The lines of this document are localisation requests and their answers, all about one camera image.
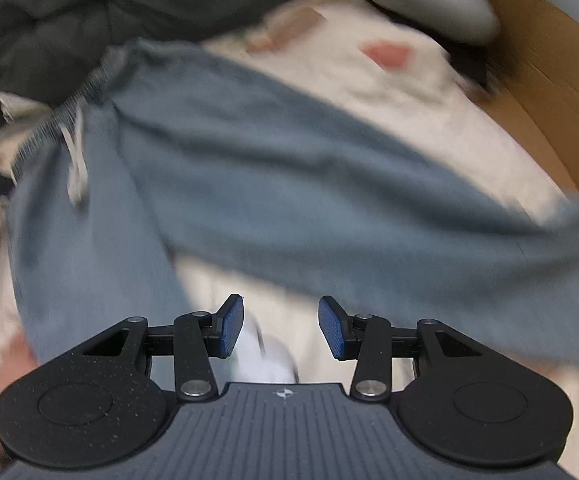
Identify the cream bear print blanket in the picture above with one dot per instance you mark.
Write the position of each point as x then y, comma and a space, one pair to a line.
419, 90

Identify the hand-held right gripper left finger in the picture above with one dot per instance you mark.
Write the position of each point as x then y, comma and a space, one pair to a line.
232, 325

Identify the light blue jeans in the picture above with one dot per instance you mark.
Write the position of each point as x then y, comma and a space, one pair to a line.
269, 185

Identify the dark grey duvet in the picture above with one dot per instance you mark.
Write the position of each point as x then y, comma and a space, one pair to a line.
119, 5

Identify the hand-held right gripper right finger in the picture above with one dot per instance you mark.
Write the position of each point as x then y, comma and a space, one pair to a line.
332, 327

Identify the folded cardboard sheet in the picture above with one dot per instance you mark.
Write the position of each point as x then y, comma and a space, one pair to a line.
559, 60

